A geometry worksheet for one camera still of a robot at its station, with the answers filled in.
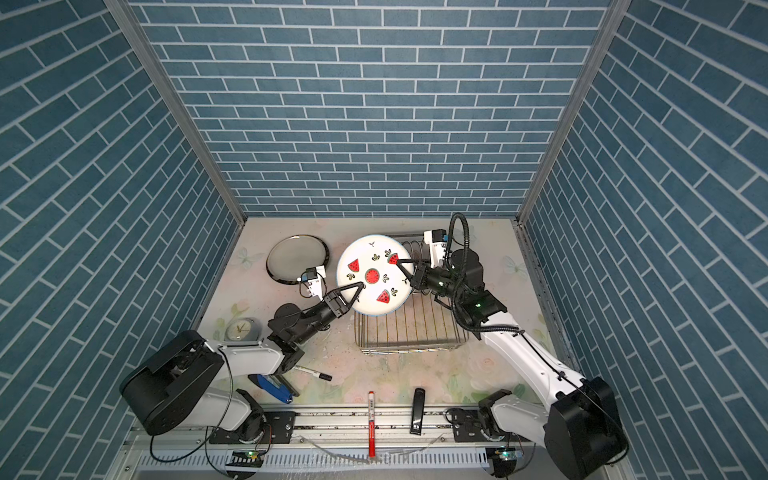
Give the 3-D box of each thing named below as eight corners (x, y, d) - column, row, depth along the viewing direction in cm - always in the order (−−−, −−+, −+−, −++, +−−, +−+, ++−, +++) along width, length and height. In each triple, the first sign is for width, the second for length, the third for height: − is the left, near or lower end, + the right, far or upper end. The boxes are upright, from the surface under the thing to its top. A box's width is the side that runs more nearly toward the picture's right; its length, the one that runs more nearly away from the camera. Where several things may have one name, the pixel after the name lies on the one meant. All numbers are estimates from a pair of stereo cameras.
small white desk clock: (230, 344, 90) (223, 337, 86) (237, 324, 94) (231, 317, 90) (258, 344, 90) (252, 337, 86) (264, 324, 94) (259, 317, 90)
